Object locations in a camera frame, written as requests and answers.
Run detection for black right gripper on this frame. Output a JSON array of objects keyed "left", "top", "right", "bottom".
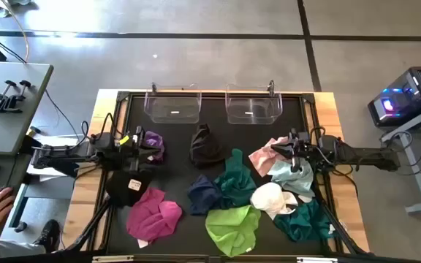
[{"left": 270, "top": 128, "right": 322, "bottom": 173}]

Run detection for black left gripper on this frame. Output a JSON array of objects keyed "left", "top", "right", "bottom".
[{"left": 115, "top": 126, "right": 164, "bottom": 173}]

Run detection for purple towel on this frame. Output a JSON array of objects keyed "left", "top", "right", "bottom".
[{"left": 143, "top": 130, "right": 166, "bottom": 164}]

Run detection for pink towel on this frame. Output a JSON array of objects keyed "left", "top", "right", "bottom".
[{"left": 248, "top": 136, "right": 292, "bottom": 178}]

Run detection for light blue towel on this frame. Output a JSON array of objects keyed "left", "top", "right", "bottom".
[{"left": 267, "top": 157, "right": 316, "bottom": 200}]

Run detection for plain black towel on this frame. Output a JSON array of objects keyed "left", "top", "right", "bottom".
[{"left": 189, "top": 123, "right": 227, "bottom": 169}]

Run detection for dark green towel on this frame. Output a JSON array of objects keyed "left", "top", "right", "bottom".
[{"left": 213, "top": 148, "right": 258, "bottom": 210}]

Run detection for magenta towel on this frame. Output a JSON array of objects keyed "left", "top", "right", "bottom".
[{"left": 125, "top": 186, "right": 183, "bottom": 249}]

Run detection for navy blue towel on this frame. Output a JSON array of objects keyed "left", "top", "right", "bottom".
[{"left": 186, "top": 174, "right": 223, "bottom": 216}]

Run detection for dark teal cloth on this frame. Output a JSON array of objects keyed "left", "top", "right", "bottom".
[{"left": 273, "top": 198, "right": 336, "bottom": 243}]

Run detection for lime green towel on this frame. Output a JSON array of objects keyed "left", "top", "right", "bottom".
[{"left": 205, "top": 204, "right": 262, "bottom": 258}]

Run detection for black table mat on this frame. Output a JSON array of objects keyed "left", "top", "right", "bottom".
[{"left": 117, "top": 95, "right": 325, "bottom": 256}]

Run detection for clear plastic bin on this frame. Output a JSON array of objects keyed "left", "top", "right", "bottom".
[
  {"left": 143, "top": 83, "right": 202, "bottom": 124},
  {"left": 224, "top": 83, "right": 284, "bottom": 126}
]

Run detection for black towel with white label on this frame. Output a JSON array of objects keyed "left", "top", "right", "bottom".
[{"left": 105, "top": 168, "right": 153, "bottom": 208}]

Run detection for black diagonal strut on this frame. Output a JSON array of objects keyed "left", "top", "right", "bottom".
[
  {"left": 64, "top": 199, "right": 112, "bottom": 254},
  {"left": 314, "top": 182, "right": 367, "bottom": 256}
]

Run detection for white papers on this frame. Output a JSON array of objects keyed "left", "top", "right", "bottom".
[{"left": 27, "top": 134, "right": 87, "bottom": 183}]

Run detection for black rig crossbar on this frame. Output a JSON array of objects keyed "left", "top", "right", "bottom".
[{"left": 0, "top": 250, "right": 421, "bottom": 263}]

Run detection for black slanted bar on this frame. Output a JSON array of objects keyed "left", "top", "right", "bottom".
[{"left": 19, "top": 135, "right": 80, "bottom": 179}]

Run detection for computer tower with lights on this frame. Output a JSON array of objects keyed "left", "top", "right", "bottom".
[{"left": 367, "top": 65, "right": 421, "bottom": 128}]

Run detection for person's shoe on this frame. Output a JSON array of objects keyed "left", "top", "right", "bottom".
[{"left": 34, "top": 218, "right": 62, "bottom": 254}]

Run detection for dark grey desk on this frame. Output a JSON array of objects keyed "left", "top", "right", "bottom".
[{"left": 0, "top": 153, "right": 32, "bottom": 245}]

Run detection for light grey desk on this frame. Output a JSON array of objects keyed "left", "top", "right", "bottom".
[{"left": 0, "top": 60, "right": 55, "bottom": 157}]

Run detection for desk leg with caster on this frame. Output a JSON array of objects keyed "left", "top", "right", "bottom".
[{"left": 8, "top": 182, "right": 29, "bottom": 234}]

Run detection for black clamp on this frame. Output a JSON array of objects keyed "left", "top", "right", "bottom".
[
  {"left": 4, "top": 79, "right": 32, "bottom": 113},
  {"left": 0, "top": 79, "right": 18, "bottom": 113}
]

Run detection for person's leg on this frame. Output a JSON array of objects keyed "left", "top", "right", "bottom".
[{"left": 0, "top": 239, "right": 49, "bottom": 259}]

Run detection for black table frame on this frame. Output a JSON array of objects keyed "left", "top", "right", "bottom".
[{"left": 100, "top": 89, "right": 339, "bottom": 256}]

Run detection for black floor cable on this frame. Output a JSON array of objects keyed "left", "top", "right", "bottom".
[{"left": 44, "top": 89, "right": 82, "bottom": 142}]

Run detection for white desk frame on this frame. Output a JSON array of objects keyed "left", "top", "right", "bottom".
[{"left": 379, "top": 100, "right": 421, "bottom": 215}]

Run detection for orange cable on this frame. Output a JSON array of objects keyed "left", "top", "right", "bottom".
[{"left": 0, "top": 0, "right": 31, "bottom": 63}]

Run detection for black monitor cable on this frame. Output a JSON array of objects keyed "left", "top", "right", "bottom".
[{"left": 0, "top": 26, "right": 28, "bottom": 65}]

